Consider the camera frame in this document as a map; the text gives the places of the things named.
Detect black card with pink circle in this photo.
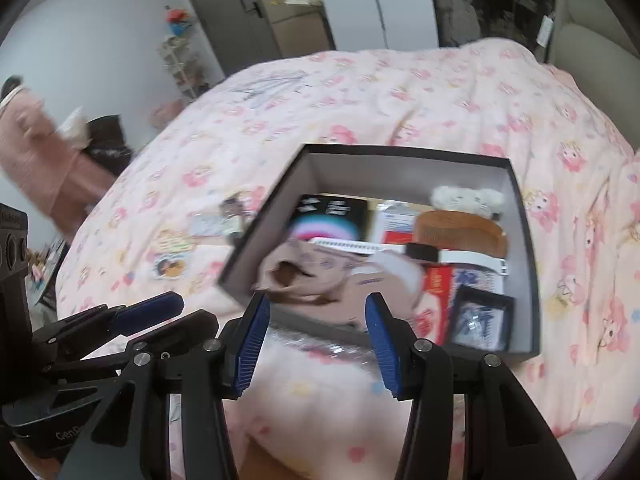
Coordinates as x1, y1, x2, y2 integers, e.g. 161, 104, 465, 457
287, 194, 371, 243

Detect hanging clothes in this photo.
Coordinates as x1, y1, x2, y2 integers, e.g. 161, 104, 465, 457
430, 0, 481, 48

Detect die-cut photo card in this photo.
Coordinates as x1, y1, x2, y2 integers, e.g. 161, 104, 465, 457
150, 252, 187, 280

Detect clear plastic packet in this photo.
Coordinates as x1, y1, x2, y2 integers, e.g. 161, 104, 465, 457
189, 212, 236, 238

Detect wooden comb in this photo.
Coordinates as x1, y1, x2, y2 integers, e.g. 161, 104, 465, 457
412, 210, 507, 258

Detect white and red box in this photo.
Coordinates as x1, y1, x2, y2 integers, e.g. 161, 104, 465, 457
372, 200, 431, 246

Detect cardboard boxes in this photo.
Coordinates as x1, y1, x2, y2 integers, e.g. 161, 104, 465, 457
257, 0, 336, 56

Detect white fluffy scrunchie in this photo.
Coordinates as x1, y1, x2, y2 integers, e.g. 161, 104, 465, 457
431, 185, 503, 221

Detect white spiral notebook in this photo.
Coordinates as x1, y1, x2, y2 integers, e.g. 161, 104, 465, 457
310, 237, 388, 256

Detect pink printed blanket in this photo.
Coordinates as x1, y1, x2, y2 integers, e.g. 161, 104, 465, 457
55, 37, 640, 480

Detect bubble wrap sheet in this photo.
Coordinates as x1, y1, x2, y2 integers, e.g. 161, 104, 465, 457
267, 320, 401, 366

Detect grey door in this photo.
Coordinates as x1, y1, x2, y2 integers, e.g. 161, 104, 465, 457
178, 0, 283, 81

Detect black bag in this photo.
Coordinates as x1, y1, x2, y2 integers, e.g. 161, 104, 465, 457
85, 115, 133, 176

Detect black cardboard box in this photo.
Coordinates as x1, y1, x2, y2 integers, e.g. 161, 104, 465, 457
219, 143, 542, 361

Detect grey couch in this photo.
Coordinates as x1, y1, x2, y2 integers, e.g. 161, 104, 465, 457
537, 0, 640, 111

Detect brown snack bar packet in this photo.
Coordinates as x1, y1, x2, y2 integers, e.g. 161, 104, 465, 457
220, 195, 256, 246

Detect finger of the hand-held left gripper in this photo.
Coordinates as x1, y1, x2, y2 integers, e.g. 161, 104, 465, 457
32, 291, 185, 361
42, 310, 219, 386

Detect red and blue toy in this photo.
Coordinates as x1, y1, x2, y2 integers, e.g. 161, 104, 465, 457
165, 5, 193, 36

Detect black picture frame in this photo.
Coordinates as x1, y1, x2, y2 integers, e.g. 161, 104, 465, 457
446, 285, 516, 352

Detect red packet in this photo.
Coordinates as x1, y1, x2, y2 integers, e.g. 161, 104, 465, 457
415, 265, 456, 343

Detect beige cloth pouch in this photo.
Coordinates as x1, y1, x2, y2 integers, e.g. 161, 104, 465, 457
255, 239, 426, 328

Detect white wardrobe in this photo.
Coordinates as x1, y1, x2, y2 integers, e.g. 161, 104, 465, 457
310, 0, 441, 51

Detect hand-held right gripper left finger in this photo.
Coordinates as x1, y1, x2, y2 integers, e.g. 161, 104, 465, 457
60, 292, 273, 480

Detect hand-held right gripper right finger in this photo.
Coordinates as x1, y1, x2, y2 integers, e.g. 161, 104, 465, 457
364, 291, 571, 480

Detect white wristband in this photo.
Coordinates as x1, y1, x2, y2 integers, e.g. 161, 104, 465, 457
405, 242, 510, 277

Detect white storage shelf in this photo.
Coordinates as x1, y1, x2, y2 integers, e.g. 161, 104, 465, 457
159, 37, 211, 103

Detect blue and white packet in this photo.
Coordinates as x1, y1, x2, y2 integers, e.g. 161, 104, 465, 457
450, 267, 503, 293

